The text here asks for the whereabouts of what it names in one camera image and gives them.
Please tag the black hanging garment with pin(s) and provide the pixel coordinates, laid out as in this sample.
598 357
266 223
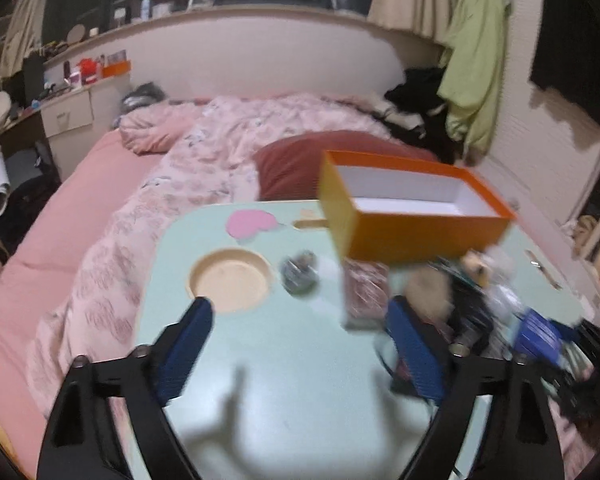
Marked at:
565 60

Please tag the white bottle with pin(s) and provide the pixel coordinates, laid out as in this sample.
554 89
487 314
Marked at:
145 8

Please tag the orange cardboard box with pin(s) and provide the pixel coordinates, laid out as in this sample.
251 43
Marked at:
405 237

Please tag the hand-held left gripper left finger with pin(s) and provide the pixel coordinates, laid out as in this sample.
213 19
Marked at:
187 350

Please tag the blue printed tin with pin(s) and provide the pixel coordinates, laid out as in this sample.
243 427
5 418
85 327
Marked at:
540 332

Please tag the clear plastic bag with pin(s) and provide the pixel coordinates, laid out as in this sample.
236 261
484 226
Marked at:
502 302

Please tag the brown fur pompom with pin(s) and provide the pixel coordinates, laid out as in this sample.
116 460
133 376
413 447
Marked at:
427 290

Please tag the white jar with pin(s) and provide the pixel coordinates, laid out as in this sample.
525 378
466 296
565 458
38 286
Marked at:
161 10

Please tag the grey bag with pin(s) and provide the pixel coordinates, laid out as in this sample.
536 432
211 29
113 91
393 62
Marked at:
142 95

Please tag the white drawer unit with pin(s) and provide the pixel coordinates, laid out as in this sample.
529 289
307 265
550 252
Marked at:
67 115

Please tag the black clothes pile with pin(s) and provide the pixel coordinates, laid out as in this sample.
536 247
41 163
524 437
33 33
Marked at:
425 92

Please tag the small dark metal trinket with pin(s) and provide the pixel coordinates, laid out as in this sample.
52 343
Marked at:
299 275

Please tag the small round mirror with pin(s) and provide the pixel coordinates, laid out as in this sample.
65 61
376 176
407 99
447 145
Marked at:
76 33

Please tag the pink printed blanket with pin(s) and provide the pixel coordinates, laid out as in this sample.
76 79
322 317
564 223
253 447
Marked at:
205 160

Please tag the red container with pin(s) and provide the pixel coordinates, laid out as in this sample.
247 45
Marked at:
87 69

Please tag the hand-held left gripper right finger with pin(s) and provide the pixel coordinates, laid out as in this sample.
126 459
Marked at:
415 350

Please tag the beige cloth item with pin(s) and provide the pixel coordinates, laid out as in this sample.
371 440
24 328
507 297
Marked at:
586 234

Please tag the light green garment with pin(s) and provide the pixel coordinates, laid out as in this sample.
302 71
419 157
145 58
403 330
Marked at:
472 60

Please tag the black rectangular device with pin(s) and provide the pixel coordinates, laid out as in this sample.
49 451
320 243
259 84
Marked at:
33 80

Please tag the maroon pillow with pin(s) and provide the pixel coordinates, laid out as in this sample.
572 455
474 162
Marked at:
290 165

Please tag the brown patterned packet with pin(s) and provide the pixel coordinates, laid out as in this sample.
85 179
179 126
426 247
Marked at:
365 290

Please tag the black lace cloth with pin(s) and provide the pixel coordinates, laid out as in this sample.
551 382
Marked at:
472 315

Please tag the small orange box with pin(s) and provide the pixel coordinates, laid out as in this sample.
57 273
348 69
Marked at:
116 69

